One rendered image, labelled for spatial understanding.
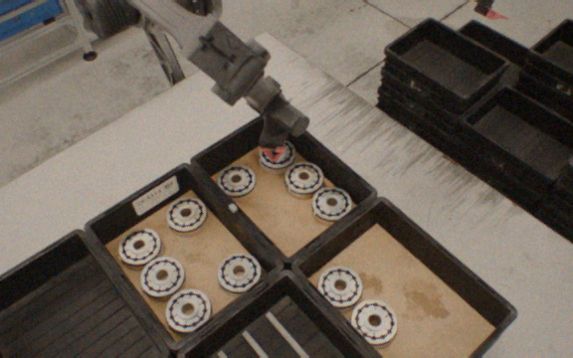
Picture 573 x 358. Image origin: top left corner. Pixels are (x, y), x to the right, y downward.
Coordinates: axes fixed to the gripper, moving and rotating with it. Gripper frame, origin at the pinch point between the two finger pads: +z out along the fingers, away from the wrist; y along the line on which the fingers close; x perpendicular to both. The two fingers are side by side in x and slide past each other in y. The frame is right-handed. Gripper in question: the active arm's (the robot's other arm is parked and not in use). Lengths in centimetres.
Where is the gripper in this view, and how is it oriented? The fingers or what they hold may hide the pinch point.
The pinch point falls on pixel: (277, 149)
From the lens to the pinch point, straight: 145.4
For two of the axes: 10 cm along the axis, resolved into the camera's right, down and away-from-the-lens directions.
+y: 2.2, -7.9, 5.7
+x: -9.8, -1.6, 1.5
